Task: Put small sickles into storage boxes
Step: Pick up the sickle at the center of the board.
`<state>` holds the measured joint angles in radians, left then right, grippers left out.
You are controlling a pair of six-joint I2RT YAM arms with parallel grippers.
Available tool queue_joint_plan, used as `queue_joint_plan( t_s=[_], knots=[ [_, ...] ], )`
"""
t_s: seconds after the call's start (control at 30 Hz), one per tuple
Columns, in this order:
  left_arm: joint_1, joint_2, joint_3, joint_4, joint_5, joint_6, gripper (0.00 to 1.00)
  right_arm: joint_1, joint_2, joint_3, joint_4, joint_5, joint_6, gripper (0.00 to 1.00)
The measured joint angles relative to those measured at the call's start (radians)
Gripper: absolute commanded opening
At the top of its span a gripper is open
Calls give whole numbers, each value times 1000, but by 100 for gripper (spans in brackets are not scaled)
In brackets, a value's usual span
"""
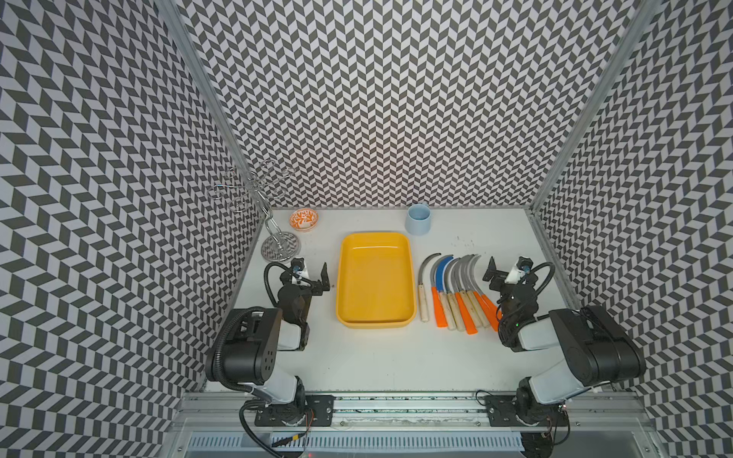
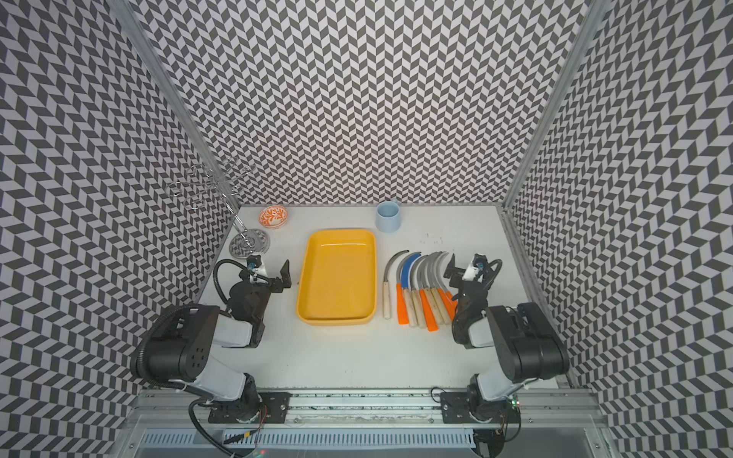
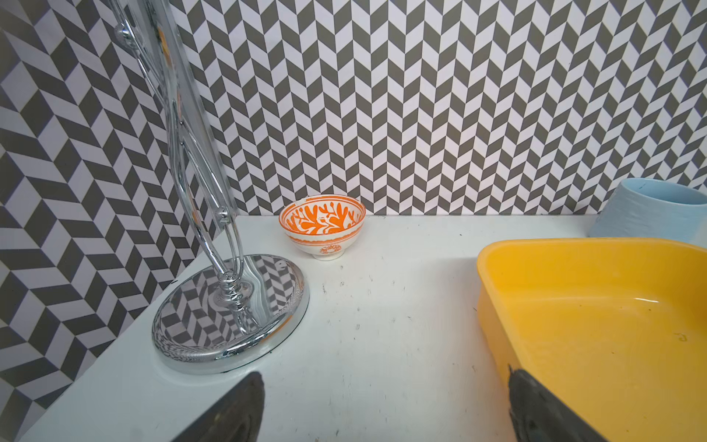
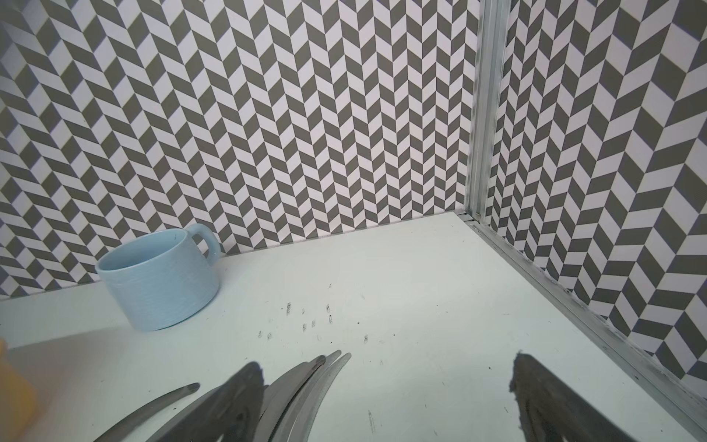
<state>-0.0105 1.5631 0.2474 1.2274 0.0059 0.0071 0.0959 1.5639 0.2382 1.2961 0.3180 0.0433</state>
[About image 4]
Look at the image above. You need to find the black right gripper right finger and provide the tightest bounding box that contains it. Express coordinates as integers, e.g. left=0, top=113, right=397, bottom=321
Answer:
left=509, top=353, right=633, bottom=441

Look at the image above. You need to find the sickle with orange handle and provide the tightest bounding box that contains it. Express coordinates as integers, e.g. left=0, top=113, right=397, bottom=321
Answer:
left=253, top=355, right=326, bottom=442

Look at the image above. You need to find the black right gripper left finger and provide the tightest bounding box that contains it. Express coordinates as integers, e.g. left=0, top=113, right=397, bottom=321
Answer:
left=165, top=362, right=264, bottom=441

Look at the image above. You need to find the light blue ceramic mug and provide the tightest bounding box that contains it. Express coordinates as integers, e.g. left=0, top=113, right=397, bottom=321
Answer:
left=96, top=224, right=221, bottom=332

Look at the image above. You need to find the sickle with wooden handle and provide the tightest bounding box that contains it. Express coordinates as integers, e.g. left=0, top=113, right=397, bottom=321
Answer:
left=95, top=382, right=201, bottom=442
left=269, top=350, right=352, bottom=441

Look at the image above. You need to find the yellow plastic storage tray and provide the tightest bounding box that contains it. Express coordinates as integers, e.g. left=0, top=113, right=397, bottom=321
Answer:
left=1, top=339, right=37, bottom=441

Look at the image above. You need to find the aluminium corner frame post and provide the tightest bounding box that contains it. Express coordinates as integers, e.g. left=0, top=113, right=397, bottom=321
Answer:
left=465, top=0, right=512, bottom=223

